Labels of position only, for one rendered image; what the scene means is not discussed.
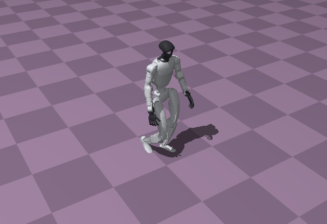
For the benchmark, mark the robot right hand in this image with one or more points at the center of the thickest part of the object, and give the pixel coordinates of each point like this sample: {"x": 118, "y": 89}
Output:
{"x": 152, "y": 118}

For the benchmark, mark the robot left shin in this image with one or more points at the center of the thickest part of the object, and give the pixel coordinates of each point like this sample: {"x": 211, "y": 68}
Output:
{"x": 170, "y": 131}

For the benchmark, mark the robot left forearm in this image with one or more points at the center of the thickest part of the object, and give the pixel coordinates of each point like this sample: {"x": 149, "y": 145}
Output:
{"x": 183, "y": 85}

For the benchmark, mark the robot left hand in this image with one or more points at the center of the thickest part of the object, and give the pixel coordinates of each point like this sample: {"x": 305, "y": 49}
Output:
{"x": 190, "y": 99}

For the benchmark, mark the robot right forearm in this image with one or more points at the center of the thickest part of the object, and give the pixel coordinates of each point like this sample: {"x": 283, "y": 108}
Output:
{"x": 149, "y": 99}

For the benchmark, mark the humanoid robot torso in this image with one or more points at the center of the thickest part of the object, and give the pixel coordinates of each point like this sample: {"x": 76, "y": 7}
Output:
{"x": 162, "y": 78}

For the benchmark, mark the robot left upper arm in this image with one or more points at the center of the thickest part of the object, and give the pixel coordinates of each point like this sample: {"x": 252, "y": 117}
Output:
{"x": 177, "y": 67}

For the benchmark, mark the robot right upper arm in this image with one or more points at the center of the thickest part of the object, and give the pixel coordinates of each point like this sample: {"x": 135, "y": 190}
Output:
{"x": 151, "y": 70}

